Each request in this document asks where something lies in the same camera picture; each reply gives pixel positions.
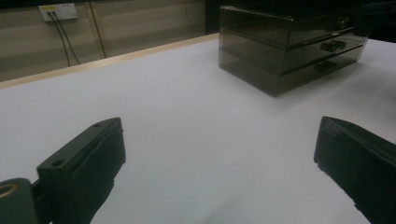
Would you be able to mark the wooden table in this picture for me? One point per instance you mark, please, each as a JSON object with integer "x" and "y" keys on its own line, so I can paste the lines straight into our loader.
{"x": 109, "y": 61}

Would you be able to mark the white wall socket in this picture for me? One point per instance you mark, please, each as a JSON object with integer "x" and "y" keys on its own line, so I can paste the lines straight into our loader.
{"x": 62, "y": 11}

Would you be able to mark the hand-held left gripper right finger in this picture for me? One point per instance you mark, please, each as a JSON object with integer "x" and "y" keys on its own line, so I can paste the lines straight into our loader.
{"x": 361, "y": 168}

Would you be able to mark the smoky clear drawer organizer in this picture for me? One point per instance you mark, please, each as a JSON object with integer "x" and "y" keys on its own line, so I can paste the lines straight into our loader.
{"x": 249, "y": 43}

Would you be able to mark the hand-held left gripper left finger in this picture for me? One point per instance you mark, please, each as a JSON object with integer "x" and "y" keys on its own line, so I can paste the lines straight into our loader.
{"x": 81, "y": 168}

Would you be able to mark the smoky clear plastic drawer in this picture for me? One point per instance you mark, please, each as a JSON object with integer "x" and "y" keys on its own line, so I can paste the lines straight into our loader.
{"x": 333, "y": 45}
{"x": 325, "y": 67}
{"x": 320, "y": 29}

